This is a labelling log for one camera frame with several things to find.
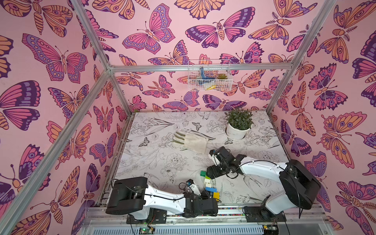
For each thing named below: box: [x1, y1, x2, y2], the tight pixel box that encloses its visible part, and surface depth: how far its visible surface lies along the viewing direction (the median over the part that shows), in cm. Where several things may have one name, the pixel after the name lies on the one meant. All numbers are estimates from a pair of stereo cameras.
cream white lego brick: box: [204, 178, 212, 188], surface depth 84 cm
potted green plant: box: [224, 107, 255, 141], surface depth 94 cm
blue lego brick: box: [205, 186, 218, 193], surface depth 82 cm
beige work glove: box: [172, 129, 216, 154], surface depth 105 cm
